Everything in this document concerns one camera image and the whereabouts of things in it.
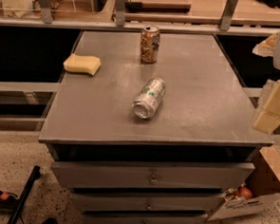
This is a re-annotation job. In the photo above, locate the black stand leg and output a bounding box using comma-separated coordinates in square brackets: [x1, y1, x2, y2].
[7, 165, 41, 224]

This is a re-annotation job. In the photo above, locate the silver green 7up can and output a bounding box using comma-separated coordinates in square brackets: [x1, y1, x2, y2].
[132, 78, 166, 120]

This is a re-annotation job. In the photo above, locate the cardboard box with items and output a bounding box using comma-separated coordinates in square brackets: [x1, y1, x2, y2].
[209, 147, 280, 221]

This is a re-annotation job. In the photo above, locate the yellow sponge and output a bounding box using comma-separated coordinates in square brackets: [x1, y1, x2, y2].
[63, 54, 102, 76]

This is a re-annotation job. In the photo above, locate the metal railing frame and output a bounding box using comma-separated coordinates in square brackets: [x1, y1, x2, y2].
[0, 0, 280, 36]

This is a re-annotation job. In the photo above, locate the orange clamp with cable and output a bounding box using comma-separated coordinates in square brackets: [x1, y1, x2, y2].
[0, 189, 18, 203]

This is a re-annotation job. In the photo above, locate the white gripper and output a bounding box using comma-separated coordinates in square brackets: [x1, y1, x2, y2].
[252, 32, 280, 133]

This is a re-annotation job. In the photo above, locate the orange patterned soda can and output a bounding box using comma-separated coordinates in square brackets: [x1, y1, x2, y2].
[140, 25, 160, 64]

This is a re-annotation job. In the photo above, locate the grey drawer cabinet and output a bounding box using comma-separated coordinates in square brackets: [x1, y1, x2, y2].
[40, 31, 271, 224]

